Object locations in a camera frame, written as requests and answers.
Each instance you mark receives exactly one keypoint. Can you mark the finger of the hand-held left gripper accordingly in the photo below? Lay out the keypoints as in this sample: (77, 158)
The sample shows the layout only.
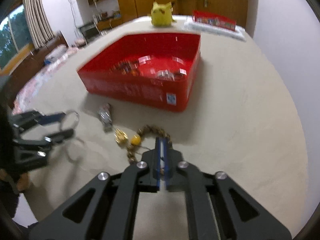
(62, 135)
(53, 119)

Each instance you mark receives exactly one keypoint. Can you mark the silver wristwatch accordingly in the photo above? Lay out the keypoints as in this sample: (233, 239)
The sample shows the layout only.
(105, 117)

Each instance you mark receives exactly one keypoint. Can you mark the dark wooden headboard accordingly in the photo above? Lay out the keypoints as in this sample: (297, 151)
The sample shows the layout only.
(32, 60)

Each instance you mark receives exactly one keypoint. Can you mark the thin silver bangle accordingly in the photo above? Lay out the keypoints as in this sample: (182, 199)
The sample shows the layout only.
(69, 155)

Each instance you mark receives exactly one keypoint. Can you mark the thick silver bangle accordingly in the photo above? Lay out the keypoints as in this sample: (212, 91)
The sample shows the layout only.
(75, 114)

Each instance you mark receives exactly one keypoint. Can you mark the window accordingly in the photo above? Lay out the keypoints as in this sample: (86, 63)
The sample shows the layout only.
(12, 37)

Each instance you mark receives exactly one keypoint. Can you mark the white folded towel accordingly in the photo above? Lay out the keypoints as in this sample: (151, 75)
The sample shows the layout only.
(225, 33)

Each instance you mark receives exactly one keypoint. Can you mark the wooden desk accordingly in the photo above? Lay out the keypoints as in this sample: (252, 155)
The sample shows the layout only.
(110, 23)

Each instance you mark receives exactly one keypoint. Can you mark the person's left hand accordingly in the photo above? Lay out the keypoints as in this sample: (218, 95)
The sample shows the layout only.
(23, 183)

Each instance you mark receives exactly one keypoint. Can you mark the pink floral blanket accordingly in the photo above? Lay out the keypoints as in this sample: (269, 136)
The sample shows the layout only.
(47, 70)

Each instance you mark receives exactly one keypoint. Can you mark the black metal chair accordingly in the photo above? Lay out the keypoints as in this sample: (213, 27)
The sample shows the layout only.
(87, 32)

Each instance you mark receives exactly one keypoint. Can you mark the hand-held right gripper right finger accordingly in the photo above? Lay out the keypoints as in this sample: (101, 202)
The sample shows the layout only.
(167, 165)

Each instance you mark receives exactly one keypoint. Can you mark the striped beige curtain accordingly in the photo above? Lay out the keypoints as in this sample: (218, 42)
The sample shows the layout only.
(37, 20)

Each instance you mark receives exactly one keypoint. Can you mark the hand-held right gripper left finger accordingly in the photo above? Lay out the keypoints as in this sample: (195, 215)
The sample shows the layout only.
(157, 160)

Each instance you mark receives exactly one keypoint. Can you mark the red printed box lid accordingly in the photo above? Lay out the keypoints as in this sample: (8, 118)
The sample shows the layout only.
(215, 22)

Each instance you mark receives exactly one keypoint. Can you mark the large red box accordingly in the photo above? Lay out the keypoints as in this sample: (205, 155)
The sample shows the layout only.
(130, 91)

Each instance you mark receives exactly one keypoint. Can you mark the yellow plush toy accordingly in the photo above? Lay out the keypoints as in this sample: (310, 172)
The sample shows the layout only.
(162, 15)

